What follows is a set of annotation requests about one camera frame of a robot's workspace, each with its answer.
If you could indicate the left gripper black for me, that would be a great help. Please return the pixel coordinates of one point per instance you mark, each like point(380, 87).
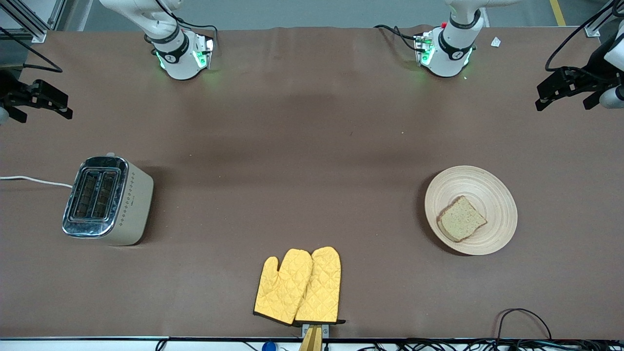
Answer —
point(588, 79)

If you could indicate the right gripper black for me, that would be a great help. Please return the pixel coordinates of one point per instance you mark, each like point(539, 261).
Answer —
point(10, 91)

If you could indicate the round light wooden plate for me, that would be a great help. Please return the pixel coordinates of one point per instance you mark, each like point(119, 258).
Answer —
point(468, 183)

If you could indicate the slice of bread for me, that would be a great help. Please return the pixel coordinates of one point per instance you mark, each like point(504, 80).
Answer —
point(460, 219)

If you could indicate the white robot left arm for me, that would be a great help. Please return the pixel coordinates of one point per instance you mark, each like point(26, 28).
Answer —
point(451, 67)

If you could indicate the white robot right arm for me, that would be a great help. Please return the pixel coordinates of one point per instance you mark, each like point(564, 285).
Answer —
point(180, 70)

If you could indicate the cream and chrome toaster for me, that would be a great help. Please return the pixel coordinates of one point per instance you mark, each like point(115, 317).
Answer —
point(131, 204)

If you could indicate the small white paper scrap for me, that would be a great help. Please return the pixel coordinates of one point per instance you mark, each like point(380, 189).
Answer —
point(496, 42)

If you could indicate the brown table cover cloth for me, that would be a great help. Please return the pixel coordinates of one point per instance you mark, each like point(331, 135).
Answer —
point(312, 146)

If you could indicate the yellow quilted oven mitt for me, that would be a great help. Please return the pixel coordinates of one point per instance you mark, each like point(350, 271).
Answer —
point(321, 287)
point(280, 287)

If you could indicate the blue round cap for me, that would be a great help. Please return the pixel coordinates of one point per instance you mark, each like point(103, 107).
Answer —
point(268, 347)

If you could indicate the aluminium frame post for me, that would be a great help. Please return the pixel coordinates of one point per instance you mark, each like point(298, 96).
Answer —
point(41, 36)
point(592, 30)

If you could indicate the wooden stand with grey bracket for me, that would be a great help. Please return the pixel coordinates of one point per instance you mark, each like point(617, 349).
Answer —
point(312, 339)

